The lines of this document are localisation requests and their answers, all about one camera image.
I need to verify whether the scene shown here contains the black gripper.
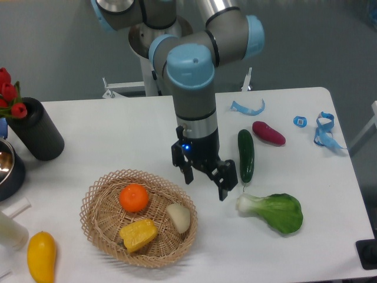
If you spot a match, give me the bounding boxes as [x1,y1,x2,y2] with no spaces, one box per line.
[171,126,238,201]

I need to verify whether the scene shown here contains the yellow bell pepper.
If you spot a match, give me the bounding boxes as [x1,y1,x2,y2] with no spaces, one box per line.
[119,219,158,253]

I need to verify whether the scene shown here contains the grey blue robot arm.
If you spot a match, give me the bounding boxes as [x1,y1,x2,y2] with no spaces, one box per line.
[92,1,264,200]

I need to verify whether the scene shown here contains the woven wicker basket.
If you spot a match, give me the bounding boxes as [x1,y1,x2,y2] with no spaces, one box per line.
[80,169,198,268]

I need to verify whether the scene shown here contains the white onion piece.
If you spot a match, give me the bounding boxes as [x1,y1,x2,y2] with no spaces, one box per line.
[166,203,191,233]

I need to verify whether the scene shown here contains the green cucumber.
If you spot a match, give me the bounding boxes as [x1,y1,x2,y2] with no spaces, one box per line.
[237,129,254,184]

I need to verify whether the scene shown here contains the purple sweet potato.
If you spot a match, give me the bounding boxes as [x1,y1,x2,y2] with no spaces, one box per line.
[252,121,286,146]

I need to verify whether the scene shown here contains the blue curved tape strip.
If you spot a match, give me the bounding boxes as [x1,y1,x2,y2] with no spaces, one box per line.
[230,99,265,116]

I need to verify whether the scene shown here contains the orange tangerine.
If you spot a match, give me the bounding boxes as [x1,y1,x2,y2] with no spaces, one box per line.
[119,183,149,212]

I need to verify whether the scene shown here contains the green bok choy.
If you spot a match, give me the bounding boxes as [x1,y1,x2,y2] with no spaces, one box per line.
[236,193,304,234]

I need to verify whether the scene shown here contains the small blue tape roll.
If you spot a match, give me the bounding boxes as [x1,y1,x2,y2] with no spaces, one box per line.
[293,116,307,128]

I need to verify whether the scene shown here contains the blue tangled tape strip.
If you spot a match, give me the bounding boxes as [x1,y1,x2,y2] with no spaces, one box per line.
[313,111,346,149]

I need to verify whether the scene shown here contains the black device at corner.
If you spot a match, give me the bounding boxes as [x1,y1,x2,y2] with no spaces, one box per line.
[356,239,377,270]

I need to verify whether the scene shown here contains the black cylindrical vase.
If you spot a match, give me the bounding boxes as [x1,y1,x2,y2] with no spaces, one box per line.
[6,97,65,161]

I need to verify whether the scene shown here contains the yellow mango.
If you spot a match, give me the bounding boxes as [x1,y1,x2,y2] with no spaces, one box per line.
[27,231,57,283]

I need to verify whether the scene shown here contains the black metal bowl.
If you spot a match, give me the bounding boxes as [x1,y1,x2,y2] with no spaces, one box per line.
[1,138,26,201]

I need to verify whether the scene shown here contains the white rectangular block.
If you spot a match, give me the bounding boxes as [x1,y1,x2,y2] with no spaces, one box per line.
[1,198,32,219]

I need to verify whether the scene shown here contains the white plastic bottle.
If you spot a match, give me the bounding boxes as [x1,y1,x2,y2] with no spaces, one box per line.
[0,212,29,250]

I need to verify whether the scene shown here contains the red tulip flowers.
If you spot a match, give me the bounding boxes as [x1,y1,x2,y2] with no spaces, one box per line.
[1,67,28,119]

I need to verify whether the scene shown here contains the white metal frame bracket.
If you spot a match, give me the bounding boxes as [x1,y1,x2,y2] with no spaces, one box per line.
[102,77,145,99]

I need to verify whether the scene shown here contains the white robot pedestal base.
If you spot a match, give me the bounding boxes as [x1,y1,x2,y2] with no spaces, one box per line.
[128,15,193,97]

